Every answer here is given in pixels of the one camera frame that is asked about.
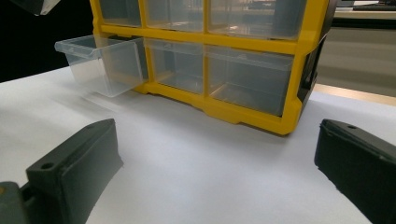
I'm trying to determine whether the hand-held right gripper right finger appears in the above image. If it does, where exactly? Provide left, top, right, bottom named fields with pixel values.
left=313, top=119, right=396, bottom=224

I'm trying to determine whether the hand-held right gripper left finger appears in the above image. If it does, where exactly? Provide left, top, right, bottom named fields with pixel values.
left=22, top=118, right=124, bottom=224

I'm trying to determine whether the clear plastic drawer bin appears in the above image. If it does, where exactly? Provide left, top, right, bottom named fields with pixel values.
left=54, top=34, right=149, bottom=99

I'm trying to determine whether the yellow and black organizer cabinet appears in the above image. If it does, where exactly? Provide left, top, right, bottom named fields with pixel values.
left=89, top=0, right=339, bottom=136

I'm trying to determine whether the black curtain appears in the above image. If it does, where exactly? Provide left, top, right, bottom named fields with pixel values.
left=0, top=0, right=96, bottom=84

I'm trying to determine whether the light wooden table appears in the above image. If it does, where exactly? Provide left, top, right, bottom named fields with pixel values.
left=312, top=82, right=396, bottom=107

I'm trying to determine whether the group of clear plastic drawers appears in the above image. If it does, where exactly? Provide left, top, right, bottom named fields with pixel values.
left=98, top=0, right=308, bottom=118

